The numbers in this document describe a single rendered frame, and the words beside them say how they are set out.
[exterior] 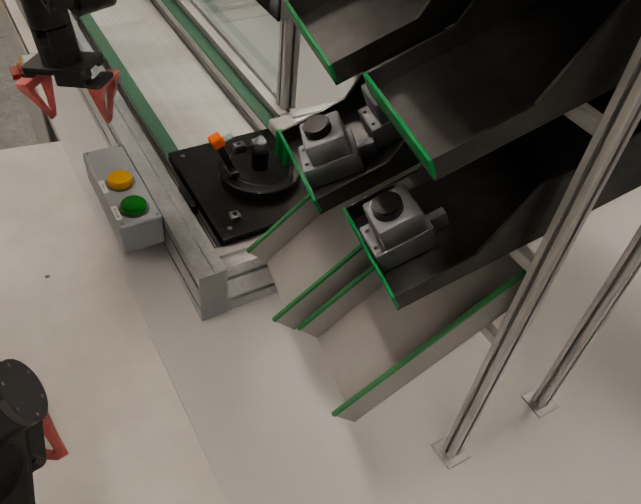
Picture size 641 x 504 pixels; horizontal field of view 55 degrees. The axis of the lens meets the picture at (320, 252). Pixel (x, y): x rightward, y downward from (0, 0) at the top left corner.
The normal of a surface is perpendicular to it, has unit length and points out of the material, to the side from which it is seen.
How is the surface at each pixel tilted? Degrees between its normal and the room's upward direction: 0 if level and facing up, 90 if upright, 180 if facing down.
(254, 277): 90
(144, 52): 0
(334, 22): 25
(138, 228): 90
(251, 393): 0
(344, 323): 45
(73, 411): 0
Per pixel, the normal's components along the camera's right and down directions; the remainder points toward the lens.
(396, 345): -0.60, -0.37
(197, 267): 0.09, -0.70
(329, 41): -0.32, -0.55
